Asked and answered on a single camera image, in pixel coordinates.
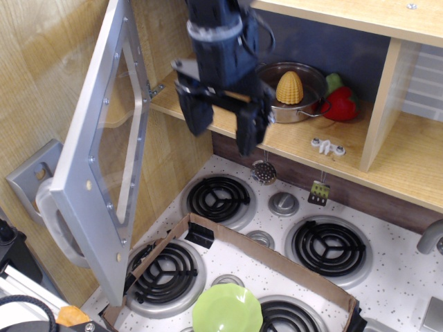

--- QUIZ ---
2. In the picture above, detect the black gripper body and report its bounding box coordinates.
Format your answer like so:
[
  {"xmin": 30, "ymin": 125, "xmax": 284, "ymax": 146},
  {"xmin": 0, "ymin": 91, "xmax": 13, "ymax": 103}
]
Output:
[{"xmin": 172, "ymin": 13, "xmax": 274, "ymax": 116}]

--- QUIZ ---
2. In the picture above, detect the front silver stove knob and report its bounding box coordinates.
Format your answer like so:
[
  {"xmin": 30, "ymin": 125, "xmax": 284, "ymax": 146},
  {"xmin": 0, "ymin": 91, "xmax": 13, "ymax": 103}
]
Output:
[{"xmin": 211, "ymin": 274, "xmax": 244, "ymax": 287}]

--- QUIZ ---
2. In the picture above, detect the grey faucet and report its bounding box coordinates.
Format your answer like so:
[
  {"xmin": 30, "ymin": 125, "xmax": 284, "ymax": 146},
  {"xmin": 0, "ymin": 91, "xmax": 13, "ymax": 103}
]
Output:
[{"xmin": 417, "ymin": 219, "xmax": 443, "ymax": 255}]

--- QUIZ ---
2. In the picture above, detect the red toy pepper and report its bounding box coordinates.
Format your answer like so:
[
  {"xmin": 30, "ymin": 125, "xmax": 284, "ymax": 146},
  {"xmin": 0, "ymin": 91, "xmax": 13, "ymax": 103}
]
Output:
[{"xmin": 320, "ymin": 86, "xmax": 361, "ymax": 122}]

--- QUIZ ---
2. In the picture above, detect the black cable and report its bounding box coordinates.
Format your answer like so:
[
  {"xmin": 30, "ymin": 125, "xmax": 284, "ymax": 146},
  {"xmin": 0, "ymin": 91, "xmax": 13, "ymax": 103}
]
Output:
[{"xmin": 0, "ymin": 294, "xmax": 58, "ymax": 332}]

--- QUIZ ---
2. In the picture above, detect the green plastic plate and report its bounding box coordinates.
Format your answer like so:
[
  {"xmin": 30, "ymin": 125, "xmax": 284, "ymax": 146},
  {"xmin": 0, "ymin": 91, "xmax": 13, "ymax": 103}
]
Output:
[{"xmin": 192, "ymin": 284, "xmax": 263, "ymax": 332}]

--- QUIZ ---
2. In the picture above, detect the hanging metal strainer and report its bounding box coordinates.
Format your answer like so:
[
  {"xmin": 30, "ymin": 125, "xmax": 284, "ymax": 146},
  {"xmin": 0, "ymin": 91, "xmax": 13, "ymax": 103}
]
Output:
[{"xmin": 251, "ymin": 150, "xmax": 277, "ymax": 185}]

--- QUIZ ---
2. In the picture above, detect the grey stove knob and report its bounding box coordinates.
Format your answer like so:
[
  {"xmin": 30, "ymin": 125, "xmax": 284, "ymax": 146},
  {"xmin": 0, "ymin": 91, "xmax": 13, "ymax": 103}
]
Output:
[{"xmin": 268, "ymin": 192, "xmax": 300, "ymax": 217}]

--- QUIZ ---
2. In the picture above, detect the front left stove burner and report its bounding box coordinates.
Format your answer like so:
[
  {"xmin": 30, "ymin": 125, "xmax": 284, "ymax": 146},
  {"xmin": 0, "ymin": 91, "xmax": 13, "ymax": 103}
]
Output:
[{"xmin": 126, "ymin": 239, "xmax": 206, "ymax": 320}]

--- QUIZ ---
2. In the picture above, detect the black device at left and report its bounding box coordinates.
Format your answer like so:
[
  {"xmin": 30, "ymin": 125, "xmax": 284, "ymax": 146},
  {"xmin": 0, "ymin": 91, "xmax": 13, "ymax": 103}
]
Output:
[{"xmin": 1, "ymin": 219, "xmax": 43, "ymax": 284}]

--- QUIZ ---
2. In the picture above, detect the grey toy microwave door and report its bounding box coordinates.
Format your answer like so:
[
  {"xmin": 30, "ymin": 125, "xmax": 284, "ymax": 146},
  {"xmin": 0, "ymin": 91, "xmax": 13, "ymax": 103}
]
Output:
[{"xmin": 36, "ymin": 1, "xmax": 150, "ymax": 306}]

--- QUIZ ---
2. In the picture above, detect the steel pot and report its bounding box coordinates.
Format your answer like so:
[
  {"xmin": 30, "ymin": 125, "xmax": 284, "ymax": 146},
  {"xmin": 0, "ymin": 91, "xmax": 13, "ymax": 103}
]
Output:
[{"xmin": 257, "ymin": 62, "xmax": 332, "ymax": 123}]

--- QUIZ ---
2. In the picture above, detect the orange toy food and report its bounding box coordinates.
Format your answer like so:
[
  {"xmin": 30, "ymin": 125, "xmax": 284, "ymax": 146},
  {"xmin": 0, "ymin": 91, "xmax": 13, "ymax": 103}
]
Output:
[{"xmin": 56, "ymin": 305, "xmax": 91, "ymax": 327}]

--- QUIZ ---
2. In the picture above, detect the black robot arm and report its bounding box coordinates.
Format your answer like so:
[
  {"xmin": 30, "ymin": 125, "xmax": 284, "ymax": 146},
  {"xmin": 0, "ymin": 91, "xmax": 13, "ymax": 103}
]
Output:
[{"xmin": 172, "ymin": 1, "xmax": 275, "ymax": 156}]

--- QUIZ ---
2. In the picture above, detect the small silver stove knob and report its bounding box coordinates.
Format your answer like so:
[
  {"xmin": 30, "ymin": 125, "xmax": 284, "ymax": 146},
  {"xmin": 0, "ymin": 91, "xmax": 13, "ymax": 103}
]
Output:
[{"xmin": 246, "ymin": 230, "xmax": 275, "ymax": 250}]

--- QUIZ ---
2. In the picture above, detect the brown cardboard barrier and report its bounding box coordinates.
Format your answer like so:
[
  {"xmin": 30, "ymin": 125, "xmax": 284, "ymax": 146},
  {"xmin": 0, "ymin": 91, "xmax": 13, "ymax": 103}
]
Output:
[{"xmin": 100, "ymin": 214, "xmax": 367, "ymax": 331}]

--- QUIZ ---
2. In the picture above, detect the yellow toy corn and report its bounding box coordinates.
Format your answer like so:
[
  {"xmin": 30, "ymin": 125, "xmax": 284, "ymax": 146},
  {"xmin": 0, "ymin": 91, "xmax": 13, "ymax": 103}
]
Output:
[{"xmin": 275, "ymin": 71, "xmax": 304, "ymax": 105}]

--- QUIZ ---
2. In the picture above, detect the front right stove burner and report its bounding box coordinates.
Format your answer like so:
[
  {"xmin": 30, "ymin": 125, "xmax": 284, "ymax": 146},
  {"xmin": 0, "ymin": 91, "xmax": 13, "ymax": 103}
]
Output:
[{"xmin": 259, "ymin": 295, "xmax": 329, "ymax": 332}]

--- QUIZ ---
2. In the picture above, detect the grey wall phone holder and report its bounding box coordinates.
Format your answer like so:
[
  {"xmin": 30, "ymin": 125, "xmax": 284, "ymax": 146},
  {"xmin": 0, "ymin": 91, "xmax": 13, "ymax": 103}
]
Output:
[{"xmin": 6, "ymin": 139, "xmax": 63, "ymax": 225}]

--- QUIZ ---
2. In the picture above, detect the back right stove burner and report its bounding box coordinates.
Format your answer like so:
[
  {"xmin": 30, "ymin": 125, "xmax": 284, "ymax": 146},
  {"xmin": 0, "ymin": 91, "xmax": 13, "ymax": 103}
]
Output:
[{"xmin": 284, "ymin": 215, "xmax": 373, "ymax": 290}]

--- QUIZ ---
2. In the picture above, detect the white door latch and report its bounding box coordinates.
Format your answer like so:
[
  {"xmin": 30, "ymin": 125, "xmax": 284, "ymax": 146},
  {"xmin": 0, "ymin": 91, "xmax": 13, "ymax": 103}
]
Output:
[{"xmin": 311, "ymin": 138, "xmax": 346, "ymax": 156}]

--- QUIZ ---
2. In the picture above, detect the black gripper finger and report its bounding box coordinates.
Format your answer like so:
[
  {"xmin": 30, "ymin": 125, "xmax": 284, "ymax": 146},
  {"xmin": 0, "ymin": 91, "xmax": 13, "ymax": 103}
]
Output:
[
  {"xmin": 177, "ymin": 89, "xmax": 214, "ymax": 136},
  {"xmin": 236, "ymin": 103, "xmax": 269, "ymax": 156}
]

